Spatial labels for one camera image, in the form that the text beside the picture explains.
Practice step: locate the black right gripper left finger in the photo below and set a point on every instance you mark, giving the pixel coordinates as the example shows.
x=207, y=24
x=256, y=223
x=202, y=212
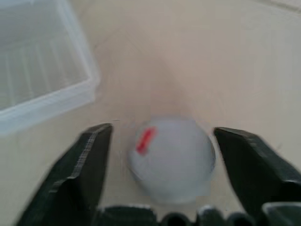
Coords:
x=70, y=179

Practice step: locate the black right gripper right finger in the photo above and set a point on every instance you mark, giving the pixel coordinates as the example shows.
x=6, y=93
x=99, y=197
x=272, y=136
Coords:
x=258, y=169

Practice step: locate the white jar lid red sticker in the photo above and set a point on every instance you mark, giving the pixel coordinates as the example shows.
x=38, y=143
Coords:
x=171, y=162

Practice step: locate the clear plastic storage box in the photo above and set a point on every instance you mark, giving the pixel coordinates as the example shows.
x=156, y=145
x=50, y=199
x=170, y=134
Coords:
x=37, y=63

